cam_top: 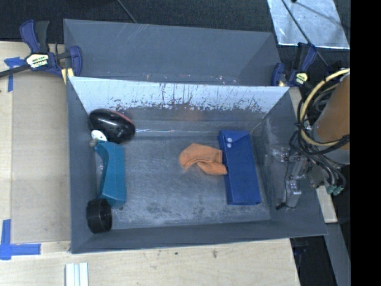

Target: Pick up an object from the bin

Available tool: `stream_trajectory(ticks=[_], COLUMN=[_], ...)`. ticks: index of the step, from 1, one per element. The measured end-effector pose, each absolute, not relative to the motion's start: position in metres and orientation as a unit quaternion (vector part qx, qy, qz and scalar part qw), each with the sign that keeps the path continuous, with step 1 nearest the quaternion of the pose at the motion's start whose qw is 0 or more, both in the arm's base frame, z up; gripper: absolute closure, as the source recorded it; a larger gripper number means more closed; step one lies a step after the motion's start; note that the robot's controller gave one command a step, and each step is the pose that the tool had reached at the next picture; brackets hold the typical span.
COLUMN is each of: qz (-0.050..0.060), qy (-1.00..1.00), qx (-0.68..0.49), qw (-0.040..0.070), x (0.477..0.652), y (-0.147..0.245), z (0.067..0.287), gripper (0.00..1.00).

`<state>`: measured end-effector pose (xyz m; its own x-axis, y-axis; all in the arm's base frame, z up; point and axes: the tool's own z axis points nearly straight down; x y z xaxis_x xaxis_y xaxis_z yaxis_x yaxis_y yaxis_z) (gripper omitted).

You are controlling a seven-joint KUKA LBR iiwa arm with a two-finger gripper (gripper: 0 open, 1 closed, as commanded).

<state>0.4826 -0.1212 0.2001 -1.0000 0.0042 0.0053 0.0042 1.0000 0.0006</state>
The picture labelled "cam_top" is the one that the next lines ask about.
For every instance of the grey metal bin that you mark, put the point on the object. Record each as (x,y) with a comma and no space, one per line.
(166,52)

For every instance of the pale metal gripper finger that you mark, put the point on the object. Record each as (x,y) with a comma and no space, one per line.
(293,194)
(285,156)

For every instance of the blue flat box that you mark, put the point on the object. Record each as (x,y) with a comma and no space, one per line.
(241,171)

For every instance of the orange cloth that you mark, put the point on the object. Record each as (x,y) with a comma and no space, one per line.
(202,159)

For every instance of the black ribbed wheel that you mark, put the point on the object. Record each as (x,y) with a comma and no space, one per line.
(99,216)

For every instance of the black oval computer mouse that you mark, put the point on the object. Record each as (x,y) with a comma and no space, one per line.
(114,127)

